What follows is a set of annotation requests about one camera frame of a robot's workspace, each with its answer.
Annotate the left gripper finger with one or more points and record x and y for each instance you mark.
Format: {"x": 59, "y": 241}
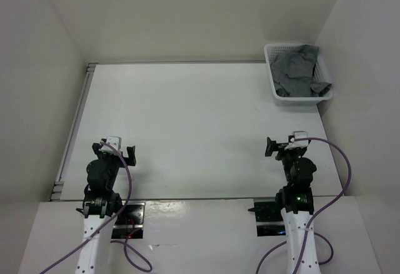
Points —
{"x": 131, "y": 157}
{"x": 96, "y": 148}

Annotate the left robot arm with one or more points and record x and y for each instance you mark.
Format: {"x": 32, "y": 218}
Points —
{"x": 101, "y": 205}

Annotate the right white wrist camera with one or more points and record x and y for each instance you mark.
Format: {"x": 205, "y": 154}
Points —
{"x": 298, "y": 139}

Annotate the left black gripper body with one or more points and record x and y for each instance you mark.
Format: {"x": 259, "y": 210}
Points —
{"x": 111, "y": 159}

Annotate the white plastic basket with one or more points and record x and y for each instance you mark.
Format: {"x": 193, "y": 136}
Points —
{"x": 321, "y": 75}

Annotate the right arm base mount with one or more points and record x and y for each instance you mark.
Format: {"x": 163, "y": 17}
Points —
{"x": 269, "y": 221}

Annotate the grey pleated skirt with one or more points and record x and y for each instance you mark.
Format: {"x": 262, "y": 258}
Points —
{"x": 293, "y": 73}

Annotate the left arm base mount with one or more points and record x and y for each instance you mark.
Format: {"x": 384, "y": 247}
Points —
{"x": 130, "y": 222}

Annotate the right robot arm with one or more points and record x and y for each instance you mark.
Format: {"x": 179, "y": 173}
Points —
{"x": 295, "y": 201}

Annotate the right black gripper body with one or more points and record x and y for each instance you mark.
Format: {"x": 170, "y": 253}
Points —
{"x": 289, "y": 156}

